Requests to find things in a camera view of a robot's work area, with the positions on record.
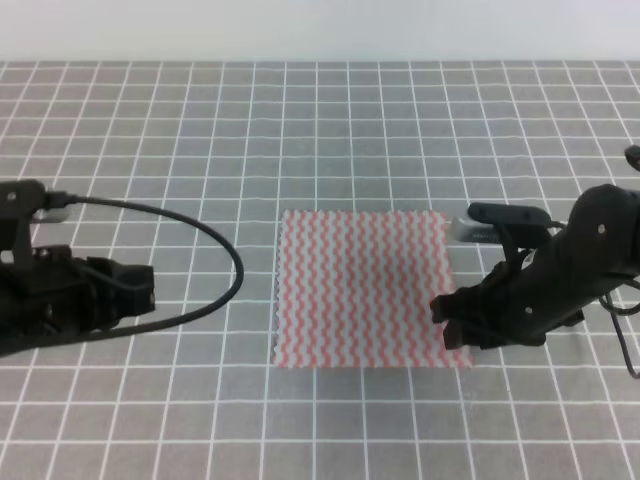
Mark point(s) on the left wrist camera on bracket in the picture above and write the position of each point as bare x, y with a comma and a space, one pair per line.
20, 201

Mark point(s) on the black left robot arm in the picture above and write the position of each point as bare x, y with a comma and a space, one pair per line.
11, 344

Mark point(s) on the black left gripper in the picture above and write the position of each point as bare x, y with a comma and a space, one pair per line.
59, 294

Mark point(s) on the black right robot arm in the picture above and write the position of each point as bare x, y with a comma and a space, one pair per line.
551, 270

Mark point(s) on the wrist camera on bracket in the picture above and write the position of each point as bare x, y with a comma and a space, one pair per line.
20, 201
513, 227

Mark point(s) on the pink white wavy striped towel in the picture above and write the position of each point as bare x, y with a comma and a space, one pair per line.
354, 290

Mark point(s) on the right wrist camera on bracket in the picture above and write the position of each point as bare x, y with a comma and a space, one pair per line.
513, 227

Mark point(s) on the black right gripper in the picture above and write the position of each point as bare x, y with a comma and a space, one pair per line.
596, 251

